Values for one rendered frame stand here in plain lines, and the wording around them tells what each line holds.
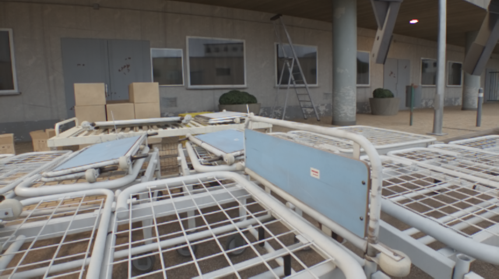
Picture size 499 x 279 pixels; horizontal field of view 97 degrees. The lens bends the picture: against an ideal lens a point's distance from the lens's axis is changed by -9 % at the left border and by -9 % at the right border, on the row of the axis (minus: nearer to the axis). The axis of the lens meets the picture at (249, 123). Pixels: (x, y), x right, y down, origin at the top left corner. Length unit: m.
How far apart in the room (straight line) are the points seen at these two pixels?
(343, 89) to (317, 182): 5.82
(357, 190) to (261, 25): 7.26
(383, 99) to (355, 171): 8.88
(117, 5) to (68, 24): 1.16
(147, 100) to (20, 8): 3.93
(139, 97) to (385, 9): 3.95
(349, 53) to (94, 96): 5.50
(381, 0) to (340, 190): 0.48
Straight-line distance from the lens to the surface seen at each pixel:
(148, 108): 4.17
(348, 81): 6.53
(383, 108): 9.57
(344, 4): 6.85
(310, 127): 0.75
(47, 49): 6.85
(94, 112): 4.11
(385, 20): 0.37
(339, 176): 0.68
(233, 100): 5.82
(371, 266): 0.71
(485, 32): 0.44
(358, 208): 0.67
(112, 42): 6.63
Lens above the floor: 0.88
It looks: 7 degrees down
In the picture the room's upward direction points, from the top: 1 degrees counter-clockwise
